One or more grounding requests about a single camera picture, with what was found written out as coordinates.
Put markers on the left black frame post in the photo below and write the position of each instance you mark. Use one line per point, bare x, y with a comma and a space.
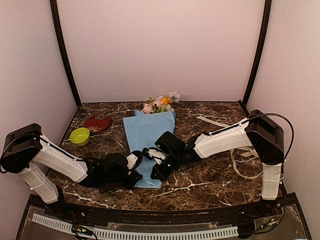
63, 51

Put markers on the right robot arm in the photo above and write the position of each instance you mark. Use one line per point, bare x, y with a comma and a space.
258, 131

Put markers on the blue wrapping paper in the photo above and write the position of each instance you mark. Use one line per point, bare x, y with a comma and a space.
142, 130

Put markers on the green bowl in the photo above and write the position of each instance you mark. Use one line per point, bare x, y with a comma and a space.
80, 136

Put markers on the right black frame post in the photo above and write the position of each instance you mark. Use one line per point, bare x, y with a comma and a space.
258, 52

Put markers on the beige ribbon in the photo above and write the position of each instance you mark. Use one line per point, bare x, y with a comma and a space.
248, 151

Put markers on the light blue fake flower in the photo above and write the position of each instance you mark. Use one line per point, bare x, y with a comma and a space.
174, 97

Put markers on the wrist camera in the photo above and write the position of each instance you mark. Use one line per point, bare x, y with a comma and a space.
153, 153
134, 159

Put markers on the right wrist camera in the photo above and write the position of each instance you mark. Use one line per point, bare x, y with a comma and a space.
153, 153

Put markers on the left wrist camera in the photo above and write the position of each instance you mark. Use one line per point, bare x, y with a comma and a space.
134, 159

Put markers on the black frame post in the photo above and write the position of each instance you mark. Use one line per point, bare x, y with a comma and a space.
258, 52
63, 51

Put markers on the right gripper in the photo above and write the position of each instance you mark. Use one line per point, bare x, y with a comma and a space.
162, 175

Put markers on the red decorated plate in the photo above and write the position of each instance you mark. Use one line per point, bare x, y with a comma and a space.
97, 123

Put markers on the pink fake flower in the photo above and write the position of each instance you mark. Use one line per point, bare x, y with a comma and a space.
152, 107

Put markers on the orange fake flower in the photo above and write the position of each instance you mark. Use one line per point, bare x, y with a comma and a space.
166, 101

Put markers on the white cable duct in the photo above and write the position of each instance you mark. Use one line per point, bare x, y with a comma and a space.
133, 232

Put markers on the black front rail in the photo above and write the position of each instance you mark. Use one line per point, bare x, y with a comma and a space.
286, 208

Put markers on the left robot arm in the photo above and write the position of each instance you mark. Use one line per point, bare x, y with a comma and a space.
24, 149

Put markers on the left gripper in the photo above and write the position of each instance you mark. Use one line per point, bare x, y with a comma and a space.
133, 180

